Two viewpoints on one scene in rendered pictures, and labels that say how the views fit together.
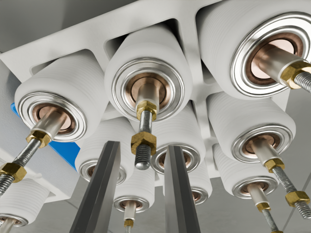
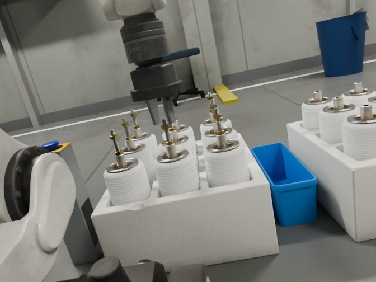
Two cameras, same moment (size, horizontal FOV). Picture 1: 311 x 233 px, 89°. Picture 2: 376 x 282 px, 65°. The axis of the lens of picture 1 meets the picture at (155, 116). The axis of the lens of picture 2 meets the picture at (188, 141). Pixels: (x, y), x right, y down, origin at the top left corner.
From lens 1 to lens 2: 0.58 m
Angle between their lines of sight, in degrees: 39
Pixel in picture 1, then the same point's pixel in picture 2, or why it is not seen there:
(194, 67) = (155, 185)
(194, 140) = (161, 148)
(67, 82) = (210, 159)
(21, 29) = (321, 256)
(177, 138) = not seen: hidden behind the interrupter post
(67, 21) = (268, 259)
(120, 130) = not seen: hidden behind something
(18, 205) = (309, 110)
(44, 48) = (235, 186)
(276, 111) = not seen: hidden behind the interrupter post
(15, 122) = (323, 172)
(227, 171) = (151, 144)
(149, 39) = (166, 173)
